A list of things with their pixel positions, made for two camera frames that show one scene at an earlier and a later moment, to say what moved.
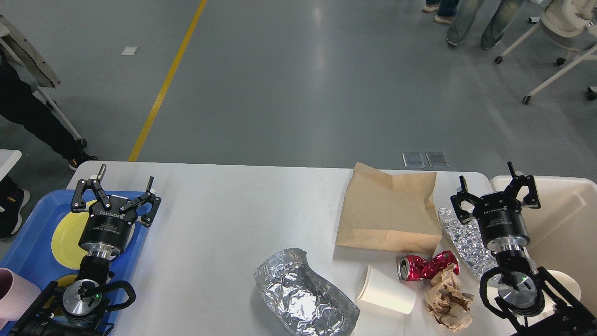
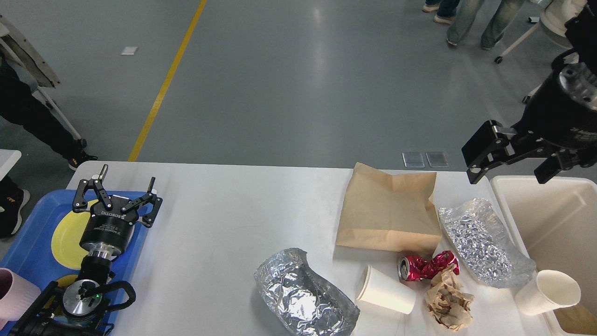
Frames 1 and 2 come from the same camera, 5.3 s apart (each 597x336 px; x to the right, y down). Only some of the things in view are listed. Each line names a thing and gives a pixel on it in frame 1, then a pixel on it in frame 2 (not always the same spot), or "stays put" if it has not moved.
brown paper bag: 392,212 stays put
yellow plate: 65,241 stays put
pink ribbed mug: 17,295 stays put
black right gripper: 499,214 -> 561,112
